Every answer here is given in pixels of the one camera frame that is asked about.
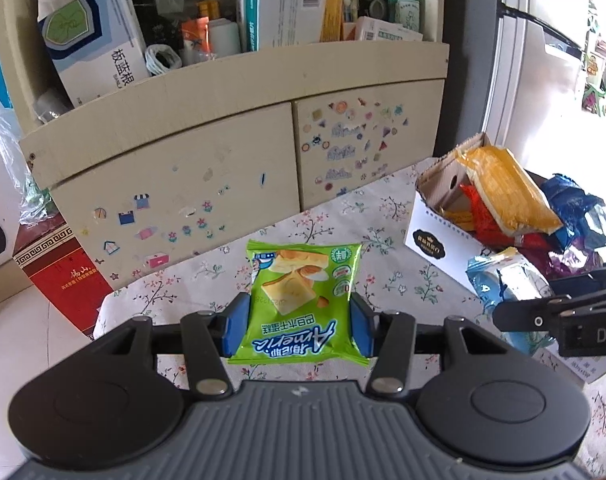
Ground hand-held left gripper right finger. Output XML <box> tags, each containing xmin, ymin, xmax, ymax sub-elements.
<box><xmin>349</xmin><ymin>292</ymin><xmax>514</xmax><ymax>396</ymax></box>

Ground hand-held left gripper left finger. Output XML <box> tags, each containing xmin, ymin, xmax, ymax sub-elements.
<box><xmin>88</xmin><ymin>292</ymin><xmax>252</xmax><ymax>396</ymax></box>

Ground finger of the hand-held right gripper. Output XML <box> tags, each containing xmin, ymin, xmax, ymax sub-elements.
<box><xmin>493</xmin><ymin>294</ymin><xmax>578</xmax><ymax>332</ymax></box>
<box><xmin>550</xmin><ymin>260</ymin><xmax>606</xmax><ymax>306</ymax></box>

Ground purple snack packet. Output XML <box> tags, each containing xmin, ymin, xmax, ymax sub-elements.
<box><xmin>545</xmin><ymin>237</ymin><xmax>604</xmax><ymax>281</ymax></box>

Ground light blue snack packet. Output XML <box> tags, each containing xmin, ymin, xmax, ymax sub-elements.
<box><xmin>465</xmin><ymin>247</ymin><xmax>558</xmax><ymax>356</ymax></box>

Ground blue foil snack packet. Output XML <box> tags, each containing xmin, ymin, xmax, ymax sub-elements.
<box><xmin>580</xmin><ymin>205</ymin><xmax>606</xmax><ymax>263</ymax></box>
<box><xmin>539</xmin><ymin>174</ymin><xmax>606</xmax><ymax>253</ymax></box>

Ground green snack packet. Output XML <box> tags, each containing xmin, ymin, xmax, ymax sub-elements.
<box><xmin>227</xmin><ymin>240</ymin><xmax>370</xmax><ymax>368</ymax></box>

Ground red snack packet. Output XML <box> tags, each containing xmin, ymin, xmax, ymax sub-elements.
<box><xmin>458</xmin><ymin>182</ymin><xmax>551</xmax><ymax>251</ymax></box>

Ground cardboard box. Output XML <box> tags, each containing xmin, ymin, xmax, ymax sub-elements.
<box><xmin>404</xmin><ymin>132</ymin><xmax>606</xmax><ymax>385</ymax></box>

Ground large orange snack packet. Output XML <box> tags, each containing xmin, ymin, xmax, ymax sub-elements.
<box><xmin>455</xmin><ymin>145</ymin><xmax>564</xmax><ymax>236</ymax></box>

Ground floral tablecloth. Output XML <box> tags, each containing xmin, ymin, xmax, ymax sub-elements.
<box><xmin>96</xmin><ymin>155</ymin><xmax>606</xmax><ymax>461</ymax></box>

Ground sticker-covered cabinet door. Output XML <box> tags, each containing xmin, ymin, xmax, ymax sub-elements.
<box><xmin>48</xmin><ymin>105</ymin><xmax>301</xmax><ymax>291</ymax></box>
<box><xmin>290</xmin><ymin>80</ymin><xmax>446</xmax><ymax>211</ymax></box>

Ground red carton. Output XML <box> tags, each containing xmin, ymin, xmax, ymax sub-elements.
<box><xmin>12</xmin><ymin>215</ymin><xmax>115</xmax><ymax>343</ymax></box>

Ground colourful packaged goods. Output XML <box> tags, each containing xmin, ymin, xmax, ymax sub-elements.
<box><xmin>583</xmin><ymin>35</ymin><xmax>606</xmax><ymax>121</ymax></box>

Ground beige wooden cabinet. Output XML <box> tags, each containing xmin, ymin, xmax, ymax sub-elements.
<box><xmin>0</xmin><ymin>0</ymin><xmax>451</xmax><ymax>291</ymax></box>

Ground clear plastic bag of greens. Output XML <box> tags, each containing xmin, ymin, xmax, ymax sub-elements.
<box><xmin>0</xmin><ymin>112</ymin><xmax>54</xmax><ymax>228</ymax></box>

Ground white plastic bottle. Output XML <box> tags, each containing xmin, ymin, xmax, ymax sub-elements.
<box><xmin>208</xmin><ymin>20</ymin><xmax>241</xmax><ymax>61</ymax></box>

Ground orange white tube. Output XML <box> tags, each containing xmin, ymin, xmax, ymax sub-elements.
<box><xmin>180</xmin><ymin>17</ymin><xmax>211</xmax><ymax>66</ymax></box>

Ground small white medicine box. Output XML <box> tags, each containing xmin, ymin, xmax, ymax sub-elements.
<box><xmin>355</xmin><ymin>16</ymin><xmax>424</xmax><ymax>43</ymax></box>

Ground yellow box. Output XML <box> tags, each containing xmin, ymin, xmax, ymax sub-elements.
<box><xmin>320</xmin><ymin>0</ymin><xmax>359</xmax><ymax>43</ymax></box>

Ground large white blue medicine box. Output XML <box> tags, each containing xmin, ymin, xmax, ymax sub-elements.
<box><xmin>38</xmin><ymin>0</ymin><xmax>151</xmax><ymax>108</ymax></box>

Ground teal white medicine box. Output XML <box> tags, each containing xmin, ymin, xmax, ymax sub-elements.
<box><xmin>235</xmin><ymin>0</ymin><xmax>331</xmax><ymax>53</ymax></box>

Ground metal sliding door frame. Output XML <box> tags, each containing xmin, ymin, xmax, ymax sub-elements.
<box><xmin>483</xmin><ymin>0</ymin><xmax>606</xmax><ymax>181</ymax></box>

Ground coiled white cable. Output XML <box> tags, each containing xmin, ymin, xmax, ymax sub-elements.
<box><xmin>146</xmin><ymin>44</ymin><xmax>184</xmax><ymax>78</ymax></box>

